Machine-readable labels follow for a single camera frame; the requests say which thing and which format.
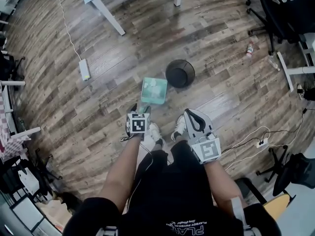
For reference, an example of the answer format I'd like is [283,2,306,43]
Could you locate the white cable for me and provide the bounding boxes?
[224,112,305,171]
[221,125,271,157]

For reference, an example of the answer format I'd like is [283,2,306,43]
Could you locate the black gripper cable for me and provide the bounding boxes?
[126,141,155,206]

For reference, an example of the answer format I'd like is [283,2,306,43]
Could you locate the person's right forearm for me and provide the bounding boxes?
[203,160,247,217]

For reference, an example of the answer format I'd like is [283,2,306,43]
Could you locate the brown paper bag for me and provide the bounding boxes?
[36,198,73,232]

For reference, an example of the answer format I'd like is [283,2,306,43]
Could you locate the pink checkered tablecloth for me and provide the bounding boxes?
[0,85,32,162]

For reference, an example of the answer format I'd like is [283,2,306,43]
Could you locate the grey harness strap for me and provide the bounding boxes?
[230,197,249,233]

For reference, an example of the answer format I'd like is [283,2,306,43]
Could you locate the black round trash bin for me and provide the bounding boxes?
[165,59,196,89]

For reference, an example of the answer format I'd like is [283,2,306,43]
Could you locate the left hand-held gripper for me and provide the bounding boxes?
[124,104,152,142]

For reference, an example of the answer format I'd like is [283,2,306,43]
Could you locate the white paper scraps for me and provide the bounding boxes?
[144,79,162,99]

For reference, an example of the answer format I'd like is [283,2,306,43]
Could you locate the person's right white sneaker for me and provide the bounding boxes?
[170,115,188,142]

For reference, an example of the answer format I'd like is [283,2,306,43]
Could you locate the clear plastic bottle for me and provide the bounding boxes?
[268,57,282,72]

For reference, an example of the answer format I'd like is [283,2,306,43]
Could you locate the thin black floor cable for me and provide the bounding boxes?
[260,108,309,143]

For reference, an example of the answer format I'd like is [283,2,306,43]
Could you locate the red label bottle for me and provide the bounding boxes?
[246,41,255,58]

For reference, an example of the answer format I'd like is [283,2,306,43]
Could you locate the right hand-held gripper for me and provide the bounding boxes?
[184,108,221,166]

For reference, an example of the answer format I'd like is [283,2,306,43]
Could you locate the person's white sneaker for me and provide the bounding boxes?
[143,122,166,149]
[170,115,188,142]

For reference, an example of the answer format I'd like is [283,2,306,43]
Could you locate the person's black shorts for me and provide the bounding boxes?
[127,140,219,217]

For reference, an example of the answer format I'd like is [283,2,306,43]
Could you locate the black swivel chair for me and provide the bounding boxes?
[255,145,315,197]

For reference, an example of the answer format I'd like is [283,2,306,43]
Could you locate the white power cord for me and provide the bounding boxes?
[56,0,83,61]

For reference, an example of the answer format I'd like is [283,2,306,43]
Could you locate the person's left forearm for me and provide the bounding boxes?
[98,135,146,215]

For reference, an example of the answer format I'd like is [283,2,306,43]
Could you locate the person's black t-shirt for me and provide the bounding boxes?
[63,197,283,236]

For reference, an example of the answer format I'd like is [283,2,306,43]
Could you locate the person's left white sneaker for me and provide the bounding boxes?
[143,122,166,149]

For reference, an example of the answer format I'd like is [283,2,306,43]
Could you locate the green dustpan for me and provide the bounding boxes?
[137,77,169,115]

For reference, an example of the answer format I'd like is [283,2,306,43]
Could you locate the white standing desk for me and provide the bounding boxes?
[277,32,315,93]

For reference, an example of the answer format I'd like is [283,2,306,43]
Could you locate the white table frame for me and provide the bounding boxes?
[0,80,42,140]

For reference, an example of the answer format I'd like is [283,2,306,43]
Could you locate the yellow wooden chair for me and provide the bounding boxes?
[233,177,292,222]

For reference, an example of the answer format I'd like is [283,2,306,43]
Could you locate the black bag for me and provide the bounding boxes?
[303,87,315,102]

